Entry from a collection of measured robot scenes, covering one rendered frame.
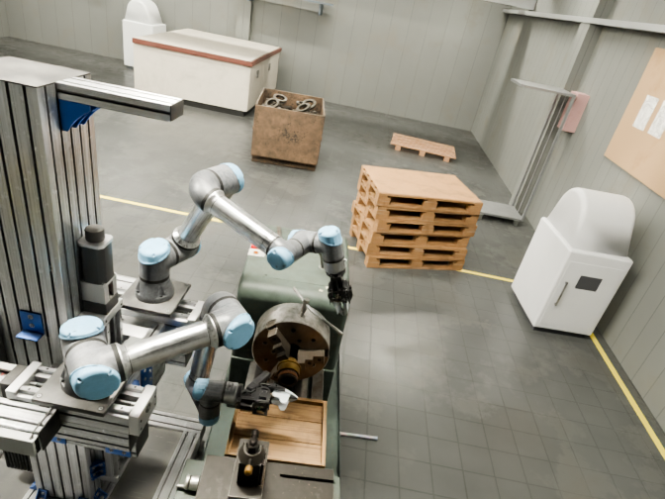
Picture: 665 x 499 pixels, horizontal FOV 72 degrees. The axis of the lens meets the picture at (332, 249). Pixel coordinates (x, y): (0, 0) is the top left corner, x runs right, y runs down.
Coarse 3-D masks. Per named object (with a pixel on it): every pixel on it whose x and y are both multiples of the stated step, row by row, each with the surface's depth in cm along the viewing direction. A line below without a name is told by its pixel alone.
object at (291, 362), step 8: (288, 360) 176; (296, 360) 181; (280, 368) 175; (288, 368) 174; (296, 368) 176; (280, 376) 173; (288, 376) 180; (296, 376) 174; (280, 384) 176; (288, 384) 176
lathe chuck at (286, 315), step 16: (272, 320) 183; (288, 320) 180; (304, 320) 182; (320, 320) 188; (256, 336) 183; (288, 336) 183; (304, 336) 183; (320, 336) 183; (256, 352) 187; (272, 352) 187; (272, 368) 191; (320, 368) 191
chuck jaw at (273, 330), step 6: (270, 324) 182; (270, 330) 181; (276, 330) 179; (270, 336) 178; (276, 336) 178; (282, 336) 182; (276, 342) 179; (282, 342) 179; (276, 348) 178; (282, 348) 178; (288, 348) 182; (282, 354) 177; (288, 354) 179
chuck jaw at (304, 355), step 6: (300, 348) 187; (300, 354) 183; (306, 354) 183; (312, 354) 183; (318, 354) 183; (324, 354) 183; (300, 360) 180; (306, 360) 181; (312, 360) 181; (318, 360) 184; (324, 360) 184; (306, 366) 183; (312, 366) 183
